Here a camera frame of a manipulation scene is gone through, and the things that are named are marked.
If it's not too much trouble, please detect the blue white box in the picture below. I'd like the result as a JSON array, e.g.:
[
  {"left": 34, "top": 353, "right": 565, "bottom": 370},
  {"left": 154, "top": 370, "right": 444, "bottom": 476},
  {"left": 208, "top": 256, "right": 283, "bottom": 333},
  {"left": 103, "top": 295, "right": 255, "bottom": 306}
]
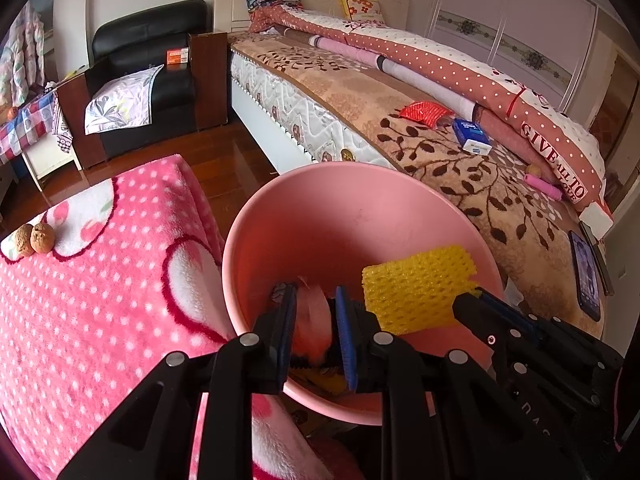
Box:
[{"left": 452, "top": 118, "right": 494, "bottom": 156}]

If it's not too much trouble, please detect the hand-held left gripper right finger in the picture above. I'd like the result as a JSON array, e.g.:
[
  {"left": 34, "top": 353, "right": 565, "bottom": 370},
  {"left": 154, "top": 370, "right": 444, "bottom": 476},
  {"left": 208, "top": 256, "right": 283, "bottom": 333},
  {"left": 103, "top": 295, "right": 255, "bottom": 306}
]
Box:
[{"left": 335, "top": 286, "right": 585, "bottom": 480}]

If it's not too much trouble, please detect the white wardrobe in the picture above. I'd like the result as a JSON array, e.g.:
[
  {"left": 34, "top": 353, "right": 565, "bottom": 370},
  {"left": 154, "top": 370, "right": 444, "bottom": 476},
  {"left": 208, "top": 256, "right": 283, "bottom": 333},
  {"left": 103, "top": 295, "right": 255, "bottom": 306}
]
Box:
[{"left": 407, "top": 0, "right": 602, "bottom": 112}]

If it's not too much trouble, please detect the white table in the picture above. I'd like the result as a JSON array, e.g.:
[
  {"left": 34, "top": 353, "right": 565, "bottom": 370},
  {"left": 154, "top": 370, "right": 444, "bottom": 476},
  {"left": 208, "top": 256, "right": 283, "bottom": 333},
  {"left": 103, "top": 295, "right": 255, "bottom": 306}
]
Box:
[{"left": 19, "top": 124, "right": 84, "bottom": 192}]

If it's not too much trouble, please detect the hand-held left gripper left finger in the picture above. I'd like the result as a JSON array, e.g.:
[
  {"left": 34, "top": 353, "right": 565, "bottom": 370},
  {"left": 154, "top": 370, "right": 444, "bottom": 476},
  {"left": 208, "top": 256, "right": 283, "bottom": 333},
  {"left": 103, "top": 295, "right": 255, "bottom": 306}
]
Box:
[{"left": 57, "top": 285, "right": 298, "bottom": 480}]

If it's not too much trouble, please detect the brown walnut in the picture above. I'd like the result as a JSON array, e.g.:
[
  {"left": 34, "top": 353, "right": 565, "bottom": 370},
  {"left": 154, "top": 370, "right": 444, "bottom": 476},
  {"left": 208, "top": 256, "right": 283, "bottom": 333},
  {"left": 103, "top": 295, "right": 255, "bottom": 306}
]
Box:
[
  {"left": 10, "top": 224, "right": 34, "bottom": 260},
  {"left": 30, "top": 223, "right": 55, "bottom": 255}
]

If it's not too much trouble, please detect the black smartphone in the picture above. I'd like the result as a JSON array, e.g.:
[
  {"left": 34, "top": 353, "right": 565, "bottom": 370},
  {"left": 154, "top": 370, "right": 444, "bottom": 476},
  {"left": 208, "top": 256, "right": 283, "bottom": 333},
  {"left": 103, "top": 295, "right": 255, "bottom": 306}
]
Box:
[{"left": 568, "top": 229, "right": 602, "bottom": 323}]

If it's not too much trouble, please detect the pink roll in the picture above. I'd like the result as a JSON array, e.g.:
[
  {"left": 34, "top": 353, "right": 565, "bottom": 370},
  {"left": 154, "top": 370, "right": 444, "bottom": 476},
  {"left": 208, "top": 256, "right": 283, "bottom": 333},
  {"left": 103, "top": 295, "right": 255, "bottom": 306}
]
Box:
[{"left": 524, "top": 173, "right": 564, "bottom": 202}]

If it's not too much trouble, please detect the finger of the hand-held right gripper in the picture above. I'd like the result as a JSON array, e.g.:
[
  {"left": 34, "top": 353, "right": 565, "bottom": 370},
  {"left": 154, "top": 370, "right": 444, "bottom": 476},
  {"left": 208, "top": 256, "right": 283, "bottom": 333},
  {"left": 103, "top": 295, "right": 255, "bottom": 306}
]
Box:
[
  {"left": 472, "top": 286, "right": 540, "bottom": 335},
  {"left": 451, "top": 291, "right": 502, "bottom": 352}
]

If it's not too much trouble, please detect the red packet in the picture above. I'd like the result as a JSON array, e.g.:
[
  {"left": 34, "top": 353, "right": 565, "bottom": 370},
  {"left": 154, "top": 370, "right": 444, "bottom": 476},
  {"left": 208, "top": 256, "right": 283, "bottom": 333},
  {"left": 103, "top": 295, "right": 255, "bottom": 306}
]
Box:
[{"left": 399, "top": 100, "right": 454, "bottom": 127}]

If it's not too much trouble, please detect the yellow plastic wrapper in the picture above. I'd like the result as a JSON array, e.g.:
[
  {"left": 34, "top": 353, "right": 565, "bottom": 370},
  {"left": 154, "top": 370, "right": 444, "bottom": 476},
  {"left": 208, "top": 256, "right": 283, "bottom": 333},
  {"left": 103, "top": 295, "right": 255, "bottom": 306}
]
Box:
[{"left": 292, "top": 360, "right": 347, "bottom": 394}]

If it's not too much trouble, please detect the polka dot quilt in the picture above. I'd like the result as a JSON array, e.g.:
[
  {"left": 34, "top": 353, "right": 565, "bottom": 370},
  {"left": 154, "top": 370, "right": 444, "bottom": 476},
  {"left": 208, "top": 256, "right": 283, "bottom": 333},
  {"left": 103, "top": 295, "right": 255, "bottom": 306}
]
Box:
[{"left": 249, "top": 3, "right": 607, "bottom": 207}]

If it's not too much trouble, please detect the bed with brown floral cover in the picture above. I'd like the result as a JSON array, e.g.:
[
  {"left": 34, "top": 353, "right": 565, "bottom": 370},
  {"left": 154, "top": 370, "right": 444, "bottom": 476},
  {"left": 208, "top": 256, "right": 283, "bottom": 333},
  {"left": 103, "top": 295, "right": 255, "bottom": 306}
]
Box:
[{"left": 214, "top": 0, "right": 619, "bottom": 327}]

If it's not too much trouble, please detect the pink plastic bin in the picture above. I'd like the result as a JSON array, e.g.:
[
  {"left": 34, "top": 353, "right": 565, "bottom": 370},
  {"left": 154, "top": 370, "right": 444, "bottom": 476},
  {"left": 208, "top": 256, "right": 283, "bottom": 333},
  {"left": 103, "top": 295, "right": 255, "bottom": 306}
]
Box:
[{"left": 221, "top": 162, "right": 506, "bottom": 427}]

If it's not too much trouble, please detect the yellow foam net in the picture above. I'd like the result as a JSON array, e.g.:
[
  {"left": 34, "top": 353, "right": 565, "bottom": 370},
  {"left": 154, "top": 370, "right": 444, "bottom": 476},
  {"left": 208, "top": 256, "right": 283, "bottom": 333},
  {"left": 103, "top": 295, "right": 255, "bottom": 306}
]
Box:
[{"left": 360, "top": 244, "right": 479, "bottom": 336}]

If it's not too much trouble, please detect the quilted hanging jacket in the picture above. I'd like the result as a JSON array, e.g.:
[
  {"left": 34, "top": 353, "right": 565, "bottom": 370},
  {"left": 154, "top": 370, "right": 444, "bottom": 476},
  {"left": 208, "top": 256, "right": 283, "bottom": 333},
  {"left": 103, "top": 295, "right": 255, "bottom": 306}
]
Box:
[{"left": 0, "top": 1, "right": 47, "bottom": 112}]

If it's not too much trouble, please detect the orange white plastic wrapper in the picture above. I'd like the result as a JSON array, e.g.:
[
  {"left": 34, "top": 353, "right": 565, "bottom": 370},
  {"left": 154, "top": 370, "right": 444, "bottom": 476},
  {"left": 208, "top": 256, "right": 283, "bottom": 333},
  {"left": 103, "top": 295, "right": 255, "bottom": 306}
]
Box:
[{"left": 291, "top": 274, "right": 334, "bottom": 367}]

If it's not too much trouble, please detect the patterned hanging cloth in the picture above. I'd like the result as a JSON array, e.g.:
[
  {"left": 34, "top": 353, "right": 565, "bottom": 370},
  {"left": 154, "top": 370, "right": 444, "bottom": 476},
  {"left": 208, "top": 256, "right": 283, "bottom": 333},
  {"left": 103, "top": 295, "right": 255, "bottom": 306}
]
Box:
[{"left": 52, "top": 94, "right": 74, "bottom": 154}]

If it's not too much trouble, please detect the yellow floral pillow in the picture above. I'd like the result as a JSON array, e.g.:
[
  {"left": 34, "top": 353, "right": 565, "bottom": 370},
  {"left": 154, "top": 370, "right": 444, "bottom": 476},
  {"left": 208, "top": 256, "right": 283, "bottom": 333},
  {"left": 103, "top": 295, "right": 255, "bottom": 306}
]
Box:
[{"left": 339, "top": 0, "right": 387, "bottom": 24}]

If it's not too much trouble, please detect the black leather armchair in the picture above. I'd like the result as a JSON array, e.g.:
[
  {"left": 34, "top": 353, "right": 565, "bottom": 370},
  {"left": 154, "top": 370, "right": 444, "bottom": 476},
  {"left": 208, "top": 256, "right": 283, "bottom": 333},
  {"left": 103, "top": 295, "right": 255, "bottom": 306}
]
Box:
[{"left": 56, "top": 0, "right": 232, "bottom": 172}]

